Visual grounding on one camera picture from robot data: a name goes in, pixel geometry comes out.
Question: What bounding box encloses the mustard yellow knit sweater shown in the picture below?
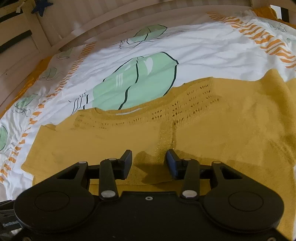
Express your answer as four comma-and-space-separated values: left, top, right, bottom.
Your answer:
22, 69, 295, 239

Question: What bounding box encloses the white leaf-print duvet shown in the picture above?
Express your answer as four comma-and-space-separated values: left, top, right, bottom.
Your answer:
1, 9, 295, 201

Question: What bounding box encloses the cream wooden headboard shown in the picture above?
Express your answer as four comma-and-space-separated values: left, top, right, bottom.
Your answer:
34, 0, 255, 52

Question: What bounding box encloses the cream shelf unit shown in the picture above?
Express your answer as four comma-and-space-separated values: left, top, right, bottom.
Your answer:
1, 1, 51, 111

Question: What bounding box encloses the orange bed sheet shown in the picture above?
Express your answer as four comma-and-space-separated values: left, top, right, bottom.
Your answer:
251, 5, 295, 28

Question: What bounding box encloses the dark blue star decoration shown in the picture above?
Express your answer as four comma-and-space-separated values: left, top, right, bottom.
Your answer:
31, 0, 53, 17

